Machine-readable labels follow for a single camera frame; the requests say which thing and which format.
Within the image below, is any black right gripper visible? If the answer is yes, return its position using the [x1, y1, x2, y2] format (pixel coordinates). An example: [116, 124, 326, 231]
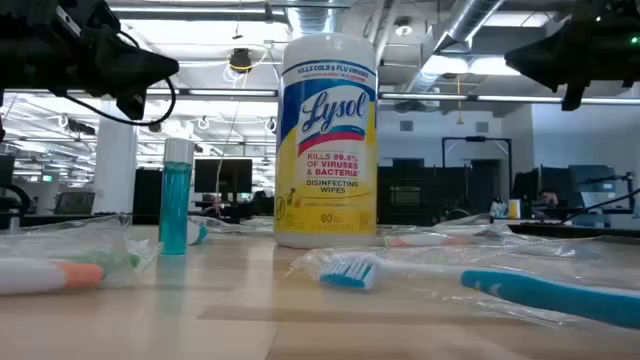
[504, 0, 624, 112]

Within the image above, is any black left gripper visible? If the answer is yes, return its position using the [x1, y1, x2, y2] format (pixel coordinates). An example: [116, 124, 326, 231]
[54, 0, 180, 122]

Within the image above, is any purple white toothbrush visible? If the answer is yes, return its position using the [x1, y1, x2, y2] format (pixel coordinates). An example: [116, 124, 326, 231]
[192, 215, 275, 235]

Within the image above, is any Lysol disinfecting wipes canister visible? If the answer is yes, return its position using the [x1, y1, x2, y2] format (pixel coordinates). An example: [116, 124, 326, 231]
[273, 32, 379, 250]

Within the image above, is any blue toothbrush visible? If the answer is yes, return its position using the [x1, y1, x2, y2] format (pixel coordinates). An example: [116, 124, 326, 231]
[290, 247, 640, 331]

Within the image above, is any ceiling light strip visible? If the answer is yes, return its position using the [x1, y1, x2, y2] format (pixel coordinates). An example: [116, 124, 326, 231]
[144, 88, 279, 98]
[379, 92, 640, 106]

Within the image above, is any white building pillar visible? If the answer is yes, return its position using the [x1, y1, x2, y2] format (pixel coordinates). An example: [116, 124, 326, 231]
[93, 99, 139, 215]

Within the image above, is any black office cabinet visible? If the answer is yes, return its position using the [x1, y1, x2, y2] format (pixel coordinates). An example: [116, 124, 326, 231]
[132, 167, 164, 217]

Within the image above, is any dark desk monitor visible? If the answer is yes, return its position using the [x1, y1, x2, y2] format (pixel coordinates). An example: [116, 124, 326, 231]
[568, 164, 617, 195]

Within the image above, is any black office monitor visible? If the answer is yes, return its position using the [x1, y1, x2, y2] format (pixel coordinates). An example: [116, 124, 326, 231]
[193, 158, 254, 195]

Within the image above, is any grey office chair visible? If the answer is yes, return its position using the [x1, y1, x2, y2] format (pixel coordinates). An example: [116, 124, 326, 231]
[53, 191, 96, 216]

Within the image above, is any black mesh organizer caddy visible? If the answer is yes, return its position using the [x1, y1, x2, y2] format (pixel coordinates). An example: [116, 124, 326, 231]
[378, 177, 450, 226]

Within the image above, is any wrapped white orange toothbrush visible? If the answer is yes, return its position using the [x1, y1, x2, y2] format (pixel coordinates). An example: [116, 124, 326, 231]
[0, 254, 144, 297]

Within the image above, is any silver ventilation duct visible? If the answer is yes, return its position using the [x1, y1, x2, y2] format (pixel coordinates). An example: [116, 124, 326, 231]
[405, 0, 504, 94]

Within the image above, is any black ceiling camera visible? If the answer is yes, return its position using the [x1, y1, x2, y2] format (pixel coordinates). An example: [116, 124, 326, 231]
[228, 47, 254, 75]

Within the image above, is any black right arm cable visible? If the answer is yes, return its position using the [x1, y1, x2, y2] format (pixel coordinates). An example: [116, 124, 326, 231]
[559, 187, 640, 225]

